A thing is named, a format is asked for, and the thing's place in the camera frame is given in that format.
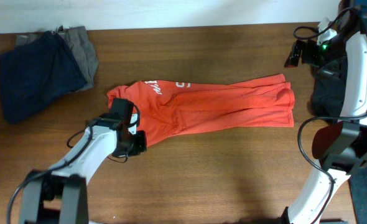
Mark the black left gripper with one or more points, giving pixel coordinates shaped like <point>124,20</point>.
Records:
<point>141,144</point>

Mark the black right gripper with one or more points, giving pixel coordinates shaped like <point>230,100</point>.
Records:
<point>308,47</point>

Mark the red orange t-shirt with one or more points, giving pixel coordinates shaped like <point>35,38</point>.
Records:
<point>170,109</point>

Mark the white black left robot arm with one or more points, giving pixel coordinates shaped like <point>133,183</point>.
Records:
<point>59,194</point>

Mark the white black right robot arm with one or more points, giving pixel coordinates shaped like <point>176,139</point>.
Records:
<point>338,50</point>

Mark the black garment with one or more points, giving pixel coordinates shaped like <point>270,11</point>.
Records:
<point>329,88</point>

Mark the folded navy blue garment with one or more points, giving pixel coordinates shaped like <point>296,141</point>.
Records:
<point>34,75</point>

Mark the folded grey garment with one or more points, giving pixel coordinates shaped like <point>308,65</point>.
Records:
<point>82,49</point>

